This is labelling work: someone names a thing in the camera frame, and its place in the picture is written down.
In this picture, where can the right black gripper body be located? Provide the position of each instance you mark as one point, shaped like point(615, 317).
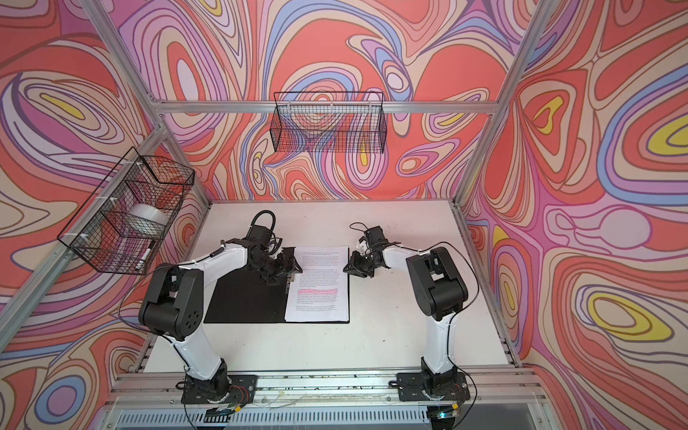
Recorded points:
point(364, 265)

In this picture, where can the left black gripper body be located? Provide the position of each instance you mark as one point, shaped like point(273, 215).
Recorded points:
point(270, 267)

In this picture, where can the white RAY file folder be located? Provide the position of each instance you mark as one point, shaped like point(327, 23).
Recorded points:
point(241, 297)

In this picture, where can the paper sheet pink highlight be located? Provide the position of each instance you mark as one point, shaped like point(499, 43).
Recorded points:
point(320, 293)

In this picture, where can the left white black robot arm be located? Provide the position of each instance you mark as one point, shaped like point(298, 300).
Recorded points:
point(173, 310)

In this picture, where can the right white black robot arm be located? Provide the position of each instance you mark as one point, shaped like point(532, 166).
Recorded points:
point(441, 294)

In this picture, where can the black white marker pen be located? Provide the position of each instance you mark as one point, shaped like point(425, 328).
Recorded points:
point(142, 262)

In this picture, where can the green circuit board left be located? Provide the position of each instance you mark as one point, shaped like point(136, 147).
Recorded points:
point(215, 415)

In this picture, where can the green circuit board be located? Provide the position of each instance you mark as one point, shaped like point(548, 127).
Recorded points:
point(444, 412)
point(215, 415)

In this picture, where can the green circuit board right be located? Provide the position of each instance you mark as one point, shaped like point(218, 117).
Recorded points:
point(444, 412)

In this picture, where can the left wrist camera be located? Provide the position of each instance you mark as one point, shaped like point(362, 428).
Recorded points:
point(260, 235)

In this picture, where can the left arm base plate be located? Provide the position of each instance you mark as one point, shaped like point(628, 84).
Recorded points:
point(237, 389)

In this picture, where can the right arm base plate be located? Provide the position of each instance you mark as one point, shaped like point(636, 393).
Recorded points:
point(423, 386)

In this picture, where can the black wire basket back wall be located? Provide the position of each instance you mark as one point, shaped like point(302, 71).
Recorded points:
point(329, 122)

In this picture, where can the black wire basket wall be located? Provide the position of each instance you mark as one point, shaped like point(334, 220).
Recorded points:
point(104, 240)
point(329, 122)

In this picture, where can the black wire basket left wall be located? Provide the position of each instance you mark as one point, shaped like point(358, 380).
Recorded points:
point(104, 240)

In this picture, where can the aluminium front rail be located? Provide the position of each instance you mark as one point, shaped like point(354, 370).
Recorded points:
point(348, 387)

